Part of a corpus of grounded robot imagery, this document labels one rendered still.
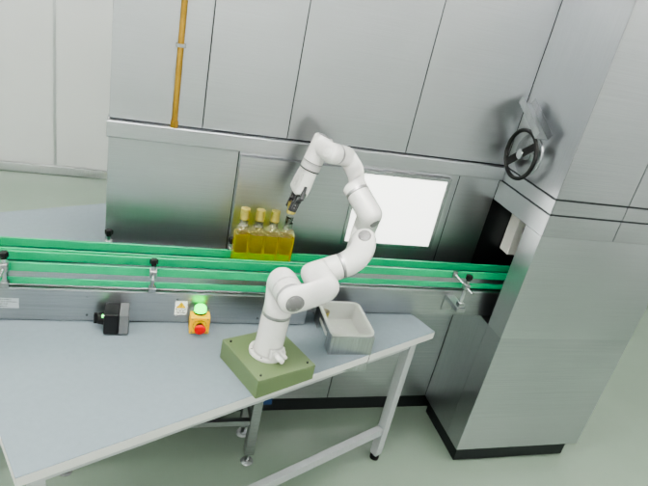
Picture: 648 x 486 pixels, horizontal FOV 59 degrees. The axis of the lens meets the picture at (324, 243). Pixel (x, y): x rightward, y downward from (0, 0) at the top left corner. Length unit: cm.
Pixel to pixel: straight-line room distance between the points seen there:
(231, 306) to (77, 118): 339
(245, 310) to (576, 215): 133
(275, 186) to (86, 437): 111
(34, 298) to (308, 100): 118
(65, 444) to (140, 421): 20
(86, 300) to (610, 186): 198
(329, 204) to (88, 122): 328
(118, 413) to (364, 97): 140
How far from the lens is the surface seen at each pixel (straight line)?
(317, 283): 173
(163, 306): 213
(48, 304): 215
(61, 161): 541
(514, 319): 256
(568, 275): 257
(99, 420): 180
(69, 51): 516
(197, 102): 215
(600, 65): 230
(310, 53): 217
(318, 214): 234
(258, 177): 222
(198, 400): 186
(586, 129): 229
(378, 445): 281
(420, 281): 246
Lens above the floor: 199
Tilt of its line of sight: 25 degrees down
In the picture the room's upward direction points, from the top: 12 degrees clockwise
